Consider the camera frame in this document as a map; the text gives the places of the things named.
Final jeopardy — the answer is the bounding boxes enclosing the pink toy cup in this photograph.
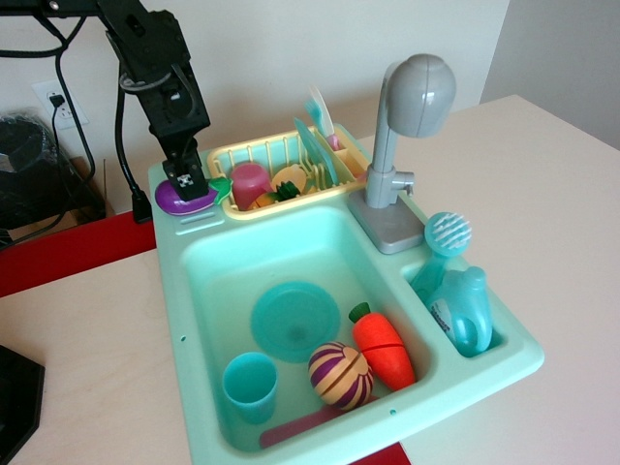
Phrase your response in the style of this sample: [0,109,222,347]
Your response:
[231,163,272,210]

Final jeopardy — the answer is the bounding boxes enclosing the grey toy faucet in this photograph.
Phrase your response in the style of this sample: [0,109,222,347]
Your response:
[346,52,458,255]

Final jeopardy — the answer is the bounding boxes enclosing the teal detergent bottle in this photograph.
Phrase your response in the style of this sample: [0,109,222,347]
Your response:
[425,266,493,357]

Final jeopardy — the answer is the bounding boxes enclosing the purple striped toy onion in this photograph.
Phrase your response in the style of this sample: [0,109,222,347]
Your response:
[308,341,374,411]

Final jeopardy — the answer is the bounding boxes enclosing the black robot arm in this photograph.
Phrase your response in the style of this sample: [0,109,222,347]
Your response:
[1,1,210,202]

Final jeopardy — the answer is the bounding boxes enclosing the black power cable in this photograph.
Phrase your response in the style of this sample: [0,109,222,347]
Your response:
[0,18,154,225]

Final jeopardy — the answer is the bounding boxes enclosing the mint green toy sink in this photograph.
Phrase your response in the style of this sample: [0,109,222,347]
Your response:
[149,128,543,464]

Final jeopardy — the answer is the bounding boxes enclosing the purple toy eggplant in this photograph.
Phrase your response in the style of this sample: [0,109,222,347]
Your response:
[154,176,233,215]

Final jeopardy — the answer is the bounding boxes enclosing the teal round plate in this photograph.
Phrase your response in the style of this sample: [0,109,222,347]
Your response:
[251,281,341,363]

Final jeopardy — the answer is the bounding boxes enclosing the yellow toy fruit pieces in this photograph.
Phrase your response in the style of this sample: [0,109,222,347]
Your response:
[251,164,307,209]

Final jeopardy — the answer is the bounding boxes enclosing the teal toy cup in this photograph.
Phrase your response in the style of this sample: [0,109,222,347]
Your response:
[222,352,278,424]

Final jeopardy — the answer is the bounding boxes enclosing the yellow dish rack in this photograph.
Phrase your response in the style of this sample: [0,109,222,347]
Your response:
[203,125,370,220]

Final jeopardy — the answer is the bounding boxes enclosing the dark red toy spatula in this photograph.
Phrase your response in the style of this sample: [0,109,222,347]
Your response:
[259,405,359,450]

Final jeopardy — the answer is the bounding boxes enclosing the orange toy carrot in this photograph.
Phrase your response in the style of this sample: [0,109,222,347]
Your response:
[349,302,417,391]

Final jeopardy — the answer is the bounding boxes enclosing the white wall outlet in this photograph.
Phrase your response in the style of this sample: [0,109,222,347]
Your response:
[31,79,89,130]

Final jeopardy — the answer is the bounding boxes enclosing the white toy knife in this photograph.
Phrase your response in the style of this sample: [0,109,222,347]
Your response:
[309,85,340,151]

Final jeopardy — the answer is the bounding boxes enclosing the teal plate in rack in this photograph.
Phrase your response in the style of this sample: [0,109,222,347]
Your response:
[294,117,339,186]

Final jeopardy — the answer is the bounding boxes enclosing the black bag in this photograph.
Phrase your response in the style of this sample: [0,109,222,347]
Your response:
[1,114,106,250]

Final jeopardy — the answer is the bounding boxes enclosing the black monitor base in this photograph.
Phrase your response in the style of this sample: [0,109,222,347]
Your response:
[1,346,46,464]

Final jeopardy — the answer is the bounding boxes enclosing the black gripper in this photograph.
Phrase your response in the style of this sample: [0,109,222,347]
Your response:
[138,64,210,201]

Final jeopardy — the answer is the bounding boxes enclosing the teal toy fork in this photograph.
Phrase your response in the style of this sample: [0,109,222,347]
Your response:
[304,99,327,138]

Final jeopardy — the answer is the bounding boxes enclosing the teal dish brush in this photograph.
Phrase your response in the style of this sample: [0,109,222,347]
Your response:
[410,212,472,300]

